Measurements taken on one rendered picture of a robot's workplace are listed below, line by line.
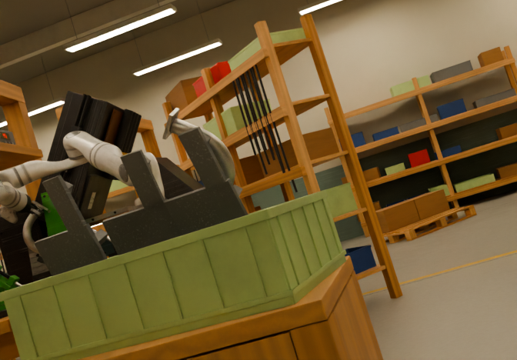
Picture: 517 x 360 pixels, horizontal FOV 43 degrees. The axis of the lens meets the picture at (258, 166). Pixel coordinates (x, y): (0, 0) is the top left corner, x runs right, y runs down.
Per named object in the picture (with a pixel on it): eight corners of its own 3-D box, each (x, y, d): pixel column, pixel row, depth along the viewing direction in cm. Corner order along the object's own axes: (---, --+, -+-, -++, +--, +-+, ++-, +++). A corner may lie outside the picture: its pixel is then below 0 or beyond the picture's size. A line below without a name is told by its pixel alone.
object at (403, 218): (436, 221, 952) (426, 192, 955) (476, 215, 882) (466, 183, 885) (374, 246, 894) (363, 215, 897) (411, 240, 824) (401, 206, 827)
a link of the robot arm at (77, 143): (78, 125, 232) (111, 137, 213) (88, 148, 237) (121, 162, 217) (55, 137, 228) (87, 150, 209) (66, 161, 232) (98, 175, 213)
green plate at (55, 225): (86, 239, 253) (77, 190, 260) (77, 235, 246) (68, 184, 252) (58, 248, 254) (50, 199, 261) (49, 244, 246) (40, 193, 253)
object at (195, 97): (348, 320, 473) (249, 10, 487) (219, 319, 672) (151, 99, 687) (403, 295, 500) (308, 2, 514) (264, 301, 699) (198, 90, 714)
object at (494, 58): (556, 181, 991) (508, 42, 1004) (356, 240, 1051) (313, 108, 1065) (548, 180, 1044) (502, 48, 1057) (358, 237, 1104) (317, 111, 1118)
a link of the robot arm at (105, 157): (91, 172, 212) (118, 166, 218) (131, 191, 192) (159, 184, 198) (88, 145, 210) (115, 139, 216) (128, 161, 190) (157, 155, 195)
